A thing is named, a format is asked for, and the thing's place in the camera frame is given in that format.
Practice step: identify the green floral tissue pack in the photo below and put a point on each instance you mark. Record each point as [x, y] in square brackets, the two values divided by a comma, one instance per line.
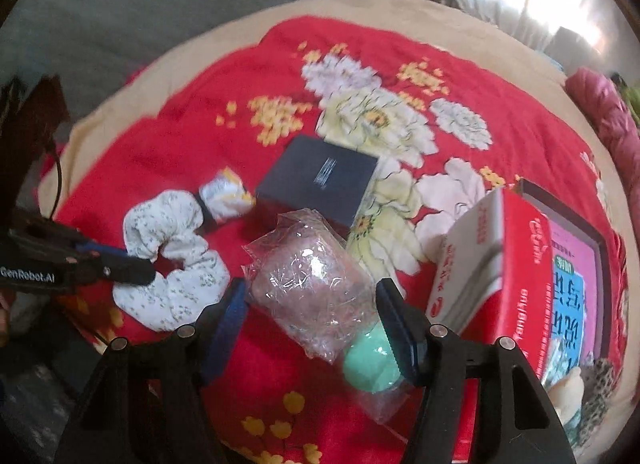
[558, 363]

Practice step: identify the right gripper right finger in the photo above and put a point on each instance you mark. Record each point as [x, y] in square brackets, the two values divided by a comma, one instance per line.
[514, 418]

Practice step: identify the leopard print scrunchie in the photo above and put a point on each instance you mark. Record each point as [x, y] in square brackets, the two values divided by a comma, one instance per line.
[600, 380]

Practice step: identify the plastic bag with sponges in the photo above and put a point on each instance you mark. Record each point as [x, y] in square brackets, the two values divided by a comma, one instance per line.
[302, 276]

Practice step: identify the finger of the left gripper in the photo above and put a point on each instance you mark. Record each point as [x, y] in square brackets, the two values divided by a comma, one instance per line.
[100, 247]
[135, 268]

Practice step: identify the white floral scrunchie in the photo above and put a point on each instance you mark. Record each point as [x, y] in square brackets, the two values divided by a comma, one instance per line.
[165, 228]

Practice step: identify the dark navy small box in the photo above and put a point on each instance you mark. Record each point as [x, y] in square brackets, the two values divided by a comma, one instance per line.
[320, 176]

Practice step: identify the red cardboard box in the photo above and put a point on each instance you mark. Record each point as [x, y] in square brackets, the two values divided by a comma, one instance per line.
[494, 276]

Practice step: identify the red floral blanket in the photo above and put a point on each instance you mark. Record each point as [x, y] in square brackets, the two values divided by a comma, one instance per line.
[276, 405]

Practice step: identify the cream plush bear toy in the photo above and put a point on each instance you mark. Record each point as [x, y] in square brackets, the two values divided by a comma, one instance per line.
[566, 395]

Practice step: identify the grey tray with pink book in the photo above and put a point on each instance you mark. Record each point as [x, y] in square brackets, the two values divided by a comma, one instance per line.
[582, 302]

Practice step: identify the green cloth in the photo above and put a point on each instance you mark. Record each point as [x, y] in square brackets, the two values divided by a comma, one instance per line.
[630, 94]

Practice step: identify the white yellow snack packet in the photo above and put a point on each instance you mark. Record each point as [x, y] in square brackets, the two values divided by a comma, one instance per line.
[223, 199]

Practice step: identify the pink quilted duvet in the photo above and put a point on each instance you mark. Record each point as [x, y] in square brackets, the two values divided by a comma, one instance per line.
[598, 98]

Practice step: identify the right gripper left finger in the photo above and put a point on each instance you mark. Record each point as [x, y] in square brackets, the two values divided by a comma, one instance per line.
[143, 404]

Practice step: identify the beige bed sheet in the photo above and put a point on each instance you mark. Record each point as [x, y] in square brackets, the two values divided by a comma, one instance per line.
[450, 29]

